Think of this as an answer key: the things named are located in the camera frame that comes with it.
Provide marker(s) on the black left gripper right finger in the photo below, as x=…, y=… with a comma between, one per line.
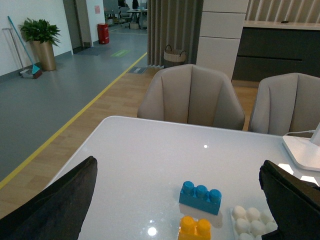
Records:
x=293, y=203

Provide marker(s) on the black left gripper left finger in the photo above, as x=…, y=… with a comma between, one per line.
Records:
x=57, y=212

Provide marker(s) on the yellow toy block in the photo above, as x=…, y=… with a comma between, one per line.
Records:
x=191, y=229

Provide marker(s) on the blue toy block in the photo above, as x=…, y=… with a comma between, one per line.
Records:
x=199, y=197

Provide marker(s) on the white desk lamp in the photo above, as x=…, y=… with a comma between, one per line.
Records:
x=305, y=152

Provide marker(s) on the beige chair right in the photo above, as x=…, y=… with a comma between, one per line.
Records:
x=286, y=103

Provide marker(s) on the beige chair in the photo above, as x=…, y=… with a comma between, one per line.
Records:
x=190, y=94
x=286, y=103

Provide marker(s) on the teal broom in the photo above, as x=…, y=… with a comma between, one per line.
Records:
x=34, y=72

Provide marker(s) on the grey dustpan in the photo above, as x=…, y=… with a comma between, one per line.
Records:
x=15, y=50

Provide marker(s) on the beige chair left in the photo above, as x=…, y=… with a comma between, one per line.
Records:
x=190, y=94

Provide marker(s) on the dark kitchen counter cabinet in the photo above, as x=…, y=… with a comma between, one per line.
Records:
x=266, y=52

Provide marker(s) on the potted green plant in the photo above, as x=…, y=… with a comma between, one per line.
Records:
x=43, y=36

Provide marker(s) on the red cabinet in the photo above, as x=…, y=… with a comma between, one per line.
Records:
x=103, y=33

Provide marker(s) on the woven laundry basket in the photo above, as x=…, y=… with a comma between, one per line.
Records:
x=173, y=57

